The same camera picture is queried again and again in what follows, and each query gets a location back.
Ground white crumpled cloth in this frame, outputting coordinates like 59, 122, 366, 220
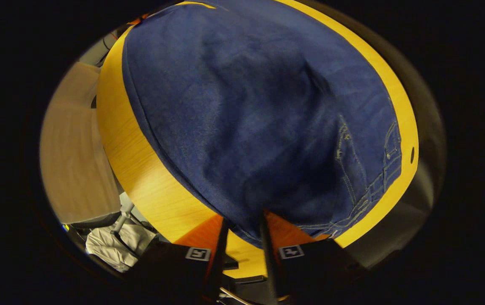
85, 224, 158, 272

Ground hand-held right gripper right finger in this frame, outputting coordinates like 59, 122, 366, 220
259, 210, 367, 305

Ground beige chair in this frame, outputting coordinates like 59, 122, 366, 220
39, 61, 135, 233

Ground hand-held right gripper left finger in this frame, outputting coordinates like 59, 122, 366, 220
126, 214, 231, 303

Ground blue denim jeans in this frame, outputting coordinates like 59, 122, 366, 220
122, 0, 403, 248

